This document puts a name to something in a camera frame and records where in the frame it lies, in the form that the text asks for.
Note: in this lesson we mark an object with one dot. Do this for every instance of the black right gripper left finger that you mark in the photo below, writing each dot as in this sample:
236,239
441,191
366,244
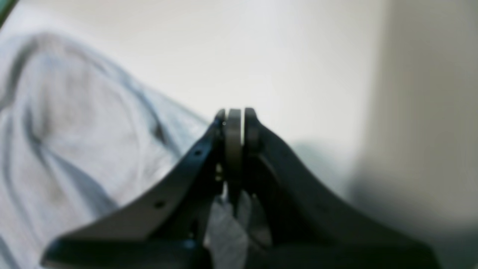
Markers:
162,229

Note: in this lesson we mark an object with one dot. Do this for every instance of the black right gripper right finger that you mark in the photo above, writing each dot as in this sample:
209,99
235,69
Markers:
310,226

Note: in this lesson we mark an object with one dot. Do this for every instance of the grey t-shirt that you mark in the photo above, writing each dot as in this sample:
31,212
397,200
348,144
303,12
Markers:
81,139

